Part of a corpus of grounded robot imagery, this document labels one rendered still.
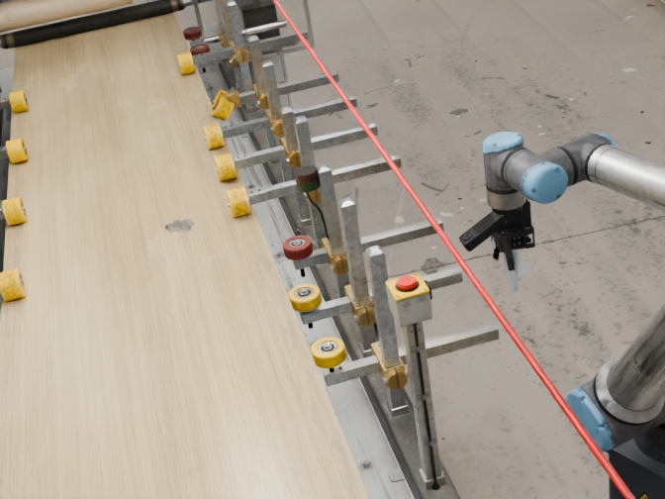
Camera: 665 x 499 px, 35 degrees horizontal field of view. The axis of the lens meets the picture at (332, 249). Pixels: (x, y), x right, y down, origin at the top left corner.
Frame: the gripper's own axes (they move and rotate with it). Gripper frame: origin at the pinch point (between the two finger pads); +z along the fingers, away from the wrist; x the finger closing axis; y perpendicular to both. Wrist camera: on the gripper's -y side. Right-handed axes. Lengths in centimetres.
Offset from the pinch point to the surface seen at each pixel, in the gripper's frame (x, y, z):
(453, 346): -7.3, -15.5, 11.7
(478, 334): -6.6, -9.0, 10.3
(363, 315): 9.4, -34.0, 8.8
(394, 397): -12.8, -32.2, 18.5
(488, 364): 84, 15, 94
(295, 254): 38, -47, 5
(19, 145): 135, -128, -4
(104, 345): 14, -98, 4
